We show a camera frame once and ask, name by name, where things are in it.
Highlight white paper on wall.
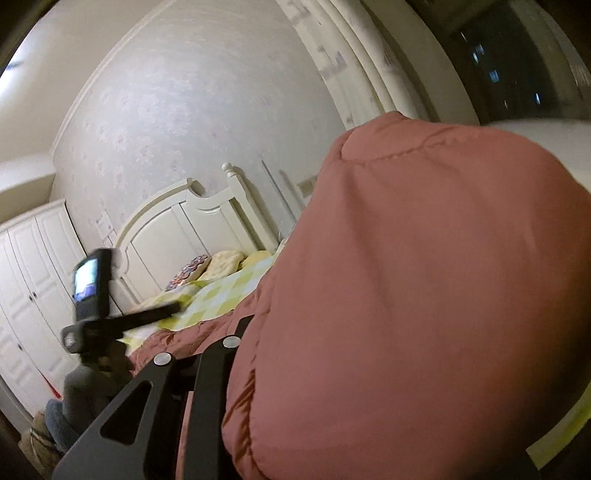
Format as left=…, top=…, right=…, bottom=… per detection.
left=95, top=215, right=118, bottom=247

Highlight large pale yellow pillow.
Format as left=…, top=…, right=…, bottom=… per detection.
left=201, top=249, right=245, bottom=282

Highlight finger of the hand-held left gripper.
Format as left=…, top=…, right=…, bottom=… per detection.
left=108, top=301, right=182, bottom=334

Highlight small yellow pillow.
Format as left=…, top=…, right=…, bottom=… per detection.
left=240, top=250, right=273, bottom=271

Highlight dark window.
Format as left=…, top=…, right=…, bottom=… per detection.
left=411, top=0, right=591, bottom=127

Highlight silver desk lamp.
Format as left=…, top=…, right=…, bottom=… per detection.
left=261, top=159, right=296, bottom=227

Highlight pink quilted blanket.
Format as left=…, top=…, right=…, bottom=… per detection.
left=127, top=111, right=591, bottom=480

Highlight striped cloth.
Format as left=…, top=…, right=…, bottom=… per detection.
left=28, top=413, right=63, bottom=467

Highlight white wooden headboard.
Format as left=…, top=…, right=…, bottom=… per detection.
left=113, top=161, right=280, bottom=305

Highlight ship print striped curtain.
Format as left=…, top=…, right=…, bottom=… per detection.
left=277, top=0, right=439, bottom=132

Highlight embroidered floral cushion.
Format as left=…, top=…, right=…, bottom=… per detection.
left=166, top=254, right=212, bottom=291

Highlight person's leg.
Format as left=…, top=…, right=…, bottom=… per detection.
left=44, top=399, right=81, bottom=455

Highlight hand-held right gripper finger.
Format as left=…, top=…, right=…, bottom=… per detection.
left=53, top=316, right=256, bottom=480

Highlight white wardrobe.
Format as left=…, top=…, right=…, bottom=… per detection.
left=0, top=198, right=90, bottom=416

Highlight yellow-green checked bed sheet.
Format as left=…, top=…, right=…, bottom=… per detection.
left=117, top=256, right=591, bottom=469

